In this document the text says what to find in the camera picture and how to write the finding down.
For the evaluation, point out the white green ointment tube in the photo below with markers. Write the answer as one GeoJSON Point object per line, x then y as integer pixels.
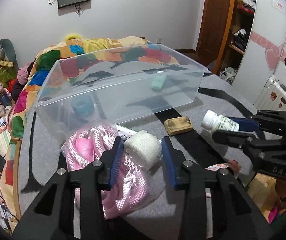
{"type": "Point", "coordinates": [124, 132]}

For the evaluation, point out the white medicine bottle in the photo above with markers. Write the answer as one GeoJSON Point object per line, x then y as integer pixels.
{"type": "Point", "coordinates": [213, 122]}

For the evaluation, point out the yellow pillow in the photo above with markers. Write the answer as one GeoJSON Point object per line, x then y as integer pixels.
{"type": "Point", "coordinates": [72, 36]}

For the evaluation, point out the pink knit hat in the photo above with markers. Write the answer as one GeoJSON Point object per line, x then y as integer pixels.
{"type": "Point", "coordinates": [23, 73]}

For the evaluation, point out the wooden door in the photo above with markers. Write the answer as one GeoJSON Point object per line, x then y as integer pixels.
{"type": "Point", "coordinates": [214, 29]}

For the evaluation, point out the pink rabbit toy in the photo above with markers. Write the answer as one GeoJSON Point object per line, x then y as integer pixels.
{"type": "Point", "coordinates": [5, 97]}

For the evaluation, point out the white bandage roll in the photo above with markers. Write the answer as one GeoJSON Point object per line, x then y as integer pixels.
{"type": "Point", "coordinates": [144, 149]}

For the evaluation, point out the wall power socket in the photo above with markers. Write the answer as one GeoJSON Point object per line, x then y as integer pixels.
{"type": "Point", "coordinates": [159, 40]}

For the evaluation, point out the grey green chair back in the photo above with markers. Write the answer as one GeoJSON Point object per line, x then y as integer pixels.
{"type": "Point", "coordinates": [7, 52]}

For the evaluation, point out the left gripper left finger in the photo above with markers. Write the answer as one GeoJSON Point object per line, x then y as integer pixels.
{"type": "Point", "coordinates": [111, 160]}

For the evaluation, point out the clear plastic storage box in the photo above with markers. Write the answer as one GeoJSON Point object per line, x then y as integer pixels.
{"type": "Point", "coordinates": [119, 83]}

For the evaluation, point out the blue tape roll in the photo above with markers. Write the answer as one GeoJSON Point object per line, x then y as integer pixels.
{"type": "Point", "coordinates": [82, 105]}

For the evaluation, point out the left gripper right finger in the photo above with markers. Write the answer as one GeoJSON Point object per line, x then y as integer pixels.
{"type": "Point", "coordinates": [173, 160]}

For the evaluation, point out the white suitcase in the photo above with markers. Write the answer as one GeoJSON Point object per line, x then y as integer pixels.
{"type": "Point", "coordinates": [273, 96]}

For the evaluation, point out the mint green lotion bottle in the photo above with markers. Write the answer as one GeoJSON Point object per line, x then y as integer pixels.
{"type": "Point", "coordinates": [158, 82]}

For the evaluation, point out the right hand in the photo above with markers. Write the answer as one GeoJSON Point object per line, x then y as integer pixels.
{"type": "Point", "coordinates": [280, 189]}

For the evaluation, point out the white wardrobe sliding door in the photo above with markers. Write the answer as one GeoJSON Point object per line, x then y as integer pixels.
{"type": "Point", "coordinates": [265, 51]}

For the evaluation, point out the tan wooden block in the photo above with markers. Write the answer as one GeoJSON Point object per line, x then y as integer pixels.
{"type": "Point", "coordinates": [178, 125]}

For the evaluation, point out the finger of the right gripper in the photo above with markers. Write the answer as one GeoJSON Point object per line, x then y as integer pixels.
{"type": "Point", "coordinates": [246, 125]}
{"type": "Point", "coordinates": [239, 140]}

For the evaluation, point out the grey black patterned blanket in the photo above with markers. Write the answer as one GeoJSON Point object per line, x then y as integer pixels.
{"type": "Point", "coordinates": [40, 157]}

